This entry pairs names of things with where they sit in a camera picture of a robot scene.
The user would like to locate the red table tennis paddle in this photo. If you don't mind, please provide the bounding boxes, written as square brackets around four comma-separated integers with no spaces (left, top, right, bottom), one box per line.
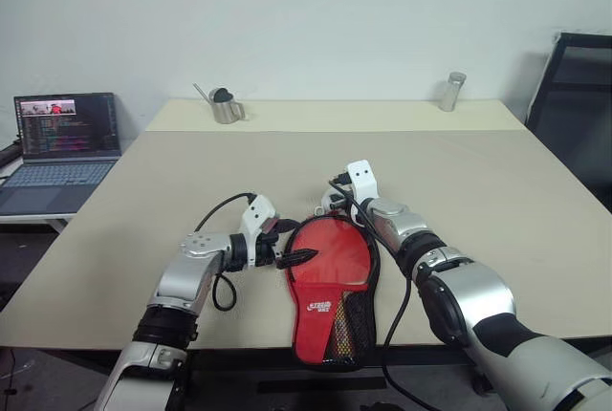
[288,218,375,359]

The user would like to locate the white side table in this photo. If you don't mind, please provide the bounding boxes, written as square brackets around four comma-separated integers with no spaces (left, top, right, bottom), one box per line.
[0,211,74,236]

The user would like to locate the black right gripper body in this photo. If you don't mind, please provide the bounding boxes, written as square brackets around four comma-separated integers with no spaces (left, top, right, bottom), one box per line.
[329,183,357,214]

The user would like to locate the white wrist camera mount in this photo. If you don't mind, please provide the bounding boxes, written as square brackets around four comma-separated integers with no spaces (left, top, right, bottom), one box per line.
[238,194,279,249]
[346,159,380,227]

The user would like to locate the steel shaker with lid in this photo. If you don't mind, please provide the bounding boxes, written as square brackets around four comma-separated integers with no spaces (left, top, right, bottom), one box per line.
[438,70,468,113]

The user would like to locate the black elongated device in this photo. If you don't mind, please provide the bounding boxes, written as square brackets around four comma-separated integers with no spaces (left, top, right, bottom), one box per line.
[0,141,23,169]

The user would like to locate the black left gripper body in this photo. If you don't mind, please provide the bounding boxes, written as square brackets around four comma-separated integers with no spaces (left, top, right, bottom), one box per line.
[252,219,289,270]

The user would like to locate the open grey laptop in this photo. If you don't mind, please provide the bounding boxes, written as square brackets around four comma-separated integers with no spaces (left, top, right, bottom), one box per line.
[0,92,121,216]

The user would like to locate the black mesh office chair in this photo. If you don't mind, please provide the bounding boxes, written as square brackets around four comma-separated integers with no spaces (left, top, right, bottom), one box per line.
[525,31,612,215]

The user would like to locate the red black paddle case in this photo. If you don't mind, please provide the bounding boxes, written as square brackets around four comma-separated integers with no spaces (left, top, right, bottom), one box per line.
[282,212,382,375]

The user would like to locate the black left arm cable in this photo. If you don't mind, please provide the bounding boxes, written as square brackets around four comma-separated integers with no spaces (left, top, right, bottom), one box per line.
[193,192,257,313]

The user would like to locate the steel pitcher with handle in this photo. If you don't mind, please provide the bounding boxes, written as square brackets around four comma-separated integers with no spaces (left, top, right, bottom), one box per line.
[209,89,248,125]

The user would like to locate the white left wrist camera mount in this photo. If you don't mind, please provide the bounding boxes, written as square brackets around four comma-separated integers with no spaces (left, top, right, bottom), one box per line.
[238,194,279,249]

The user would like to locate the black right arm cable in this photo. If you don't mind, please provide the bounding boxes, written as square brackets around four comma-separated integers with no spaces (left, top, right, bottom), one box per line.
[326,175,434,411]

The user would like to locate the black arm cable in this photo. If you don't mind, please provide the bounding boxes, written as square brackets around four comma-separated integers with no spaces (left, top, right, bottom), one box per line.
[326,175,434,411]
[193,192,257,313]

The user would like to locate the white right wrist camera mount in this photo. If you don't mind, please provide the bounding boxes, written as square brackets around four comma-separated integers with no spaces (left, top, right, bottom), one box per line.
[346,159,380,227]

